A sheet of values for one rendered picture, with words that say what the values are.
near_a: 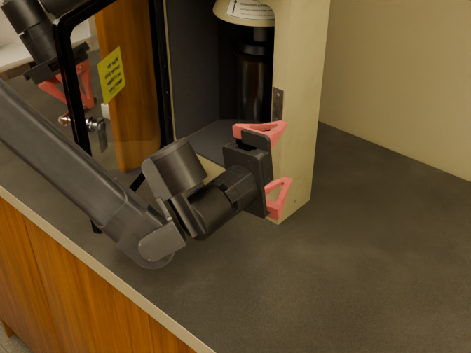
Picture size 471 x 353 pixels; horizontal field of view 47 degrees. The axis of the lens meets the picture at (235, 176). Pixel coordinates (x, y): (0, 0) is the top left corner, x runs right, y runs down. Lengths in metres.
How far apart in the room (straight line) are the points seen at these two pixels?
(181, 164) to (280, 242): 0.43
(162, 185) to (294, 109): 0.36
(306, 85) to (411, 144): 0.46
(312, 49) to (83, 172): 0.46
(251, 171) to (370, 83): 0.68
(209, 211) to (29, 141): 0.23
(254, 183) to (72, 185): 0.23
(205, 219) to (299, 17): 0.38
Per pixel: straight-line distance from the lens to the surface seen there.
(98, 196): 0.68
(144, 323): 1.11
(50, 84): 0.97
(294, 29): 0.89
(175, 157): 0.67
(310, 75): 0.98
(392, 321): 0.95
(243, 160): 0.73
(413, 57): 1.28
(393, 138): 1.38
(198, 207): 0.68
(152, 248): 0.68
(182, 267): 1.01
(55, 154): 0.69
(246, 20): 0.97
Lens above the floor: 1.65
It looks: 36 degrees down
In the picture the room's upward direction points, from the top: straight up
